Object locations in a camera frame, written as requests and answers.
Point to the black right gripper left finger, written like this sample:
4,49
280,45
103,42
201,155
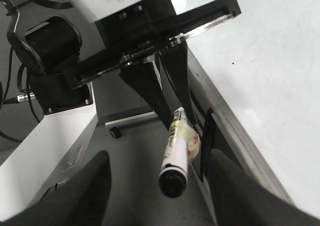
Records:
81,201

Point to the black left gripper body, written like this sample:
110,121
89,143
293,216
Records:
142,29

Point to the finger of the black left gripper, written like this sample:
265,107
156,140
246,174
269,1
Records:
142,79
174,60

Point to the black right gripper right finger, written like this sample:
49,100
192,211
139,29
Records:
239,200

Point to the white black whiteboard marker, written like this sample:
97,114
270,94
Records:
182,147

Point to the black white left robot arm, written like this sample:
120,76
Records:
52,150

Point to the wheeled metal stand leg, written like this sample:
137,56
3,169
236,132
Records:
115,125

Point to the white whiteboard with aluminium frame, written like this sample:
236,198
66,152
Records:
260,73

